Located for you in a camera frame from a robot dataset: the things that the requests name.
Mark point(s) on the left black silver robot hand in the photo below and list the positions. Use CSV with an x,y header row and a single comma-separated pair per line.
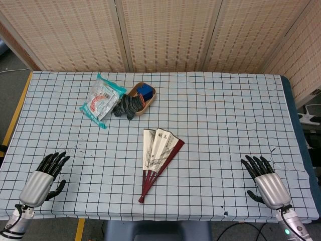
x,y
37,185

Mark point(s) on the teal silver snack bag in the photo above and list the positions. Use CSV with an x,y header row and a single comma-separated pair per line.
x,y
101,100

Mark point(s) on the woven folding screen panel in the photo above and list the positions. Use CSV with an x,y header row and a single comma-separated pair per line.
x,y
245,37
75,32
168,35
303,62
17,50

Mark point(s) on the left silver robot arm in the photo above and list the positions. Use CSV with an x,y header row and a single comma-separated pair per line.
x,y
15,223

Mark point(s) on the red-ribbed paper folding fan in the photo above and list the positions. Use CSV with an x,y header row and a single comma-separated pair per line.
x,y
156,153

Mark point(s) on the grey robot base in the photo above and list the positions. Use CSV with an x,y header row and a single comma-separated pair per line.
x,y
155,231

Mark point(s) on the dark blue table pad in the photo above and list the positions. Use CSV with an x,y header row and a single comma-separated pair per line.
x,y
298,130

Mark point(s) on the oval wooden tray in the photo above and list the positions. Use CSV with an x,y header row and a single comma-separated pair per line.
x,y
148,105

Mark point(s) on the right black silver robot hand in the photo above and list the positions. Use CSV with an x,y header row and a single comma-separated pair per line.
x,y
272,188

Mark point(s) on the blue box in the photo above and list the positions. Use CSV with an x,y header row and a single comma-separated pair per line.
x,y
145,92

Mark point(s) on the small orange item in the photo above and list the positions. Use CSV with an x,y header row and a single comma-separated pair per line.
x,y
142,99

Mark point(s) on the white black grid tablecloth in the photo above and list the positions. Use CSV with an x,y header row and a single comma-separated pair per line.
x,y
213,125

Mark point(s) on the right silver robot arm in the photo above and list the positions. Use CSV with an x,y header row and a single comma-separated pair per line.
x,y
293,226

